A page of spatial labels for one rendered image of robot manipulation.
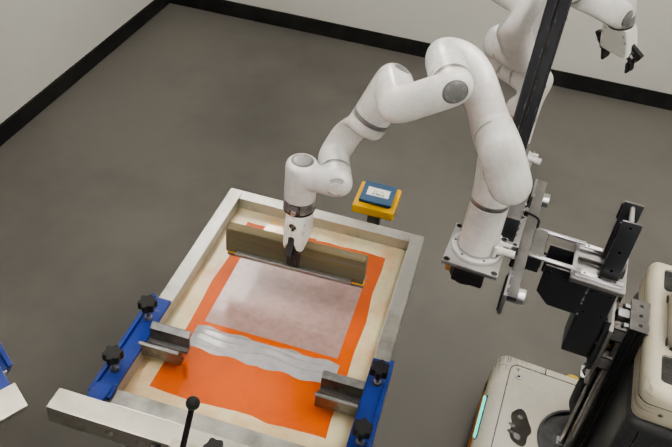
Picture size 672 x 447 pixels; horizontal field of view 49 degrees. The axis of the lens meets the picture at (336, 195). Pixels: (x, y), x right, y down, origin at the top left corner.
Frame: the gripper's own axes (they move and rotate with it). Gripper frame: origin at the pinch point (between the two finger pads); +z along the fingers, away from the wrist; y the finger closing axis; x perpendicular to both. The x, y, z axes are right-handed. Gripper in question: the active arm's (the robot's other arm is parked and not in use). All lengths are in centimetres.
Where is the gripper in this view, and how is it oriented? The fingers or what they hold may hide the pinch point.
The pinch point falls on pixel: (295, 254)
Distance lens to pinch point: 183.0
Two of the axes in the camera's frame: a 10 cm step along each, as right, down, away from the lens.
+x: -9.6, -2.3, 1.6
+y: 2.7, -5.8, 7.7
